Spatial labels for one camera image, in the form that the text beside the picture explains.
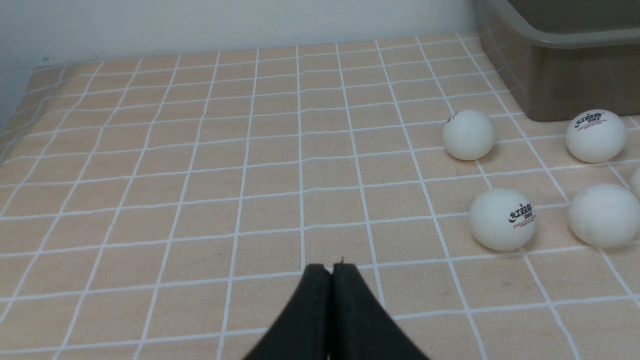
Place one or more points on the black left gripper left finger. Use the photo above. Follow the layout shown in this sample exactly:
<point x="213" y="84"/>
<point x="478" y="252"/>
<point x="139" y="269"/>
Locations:
<point x="300" y="330"/>

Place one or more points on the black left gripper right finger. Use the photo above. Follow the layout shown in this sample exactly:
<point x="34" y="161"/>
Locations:
<point x="362" y="329"/>

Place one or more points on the white ping-pong ball red logo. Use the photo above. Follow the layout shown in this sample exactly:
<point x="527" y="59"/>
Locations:
<point x="502" y="219"/>

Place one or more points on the white ping-pong ball logo top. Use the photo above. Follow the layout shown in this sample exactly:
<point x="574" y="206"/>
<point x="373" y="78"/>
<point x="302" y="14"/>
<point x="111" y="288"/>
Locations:
<point x="596" y="136"/>

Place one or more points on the white ping-pong ball plain centre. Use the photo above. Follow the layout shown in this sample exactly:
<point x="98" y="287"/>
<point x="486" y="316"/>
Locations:
<point x="634" y="183"/>

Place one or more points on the orange checkered tablecloth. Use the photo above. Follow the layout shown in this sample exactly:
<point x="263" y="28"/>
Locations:
<point x="165" y="207"/>

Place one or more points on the olive green plastic bin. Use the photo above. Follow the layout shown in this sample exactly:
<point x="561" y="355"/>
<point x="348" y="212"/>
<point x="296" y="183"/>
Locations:
<point x="559" y="58"/>

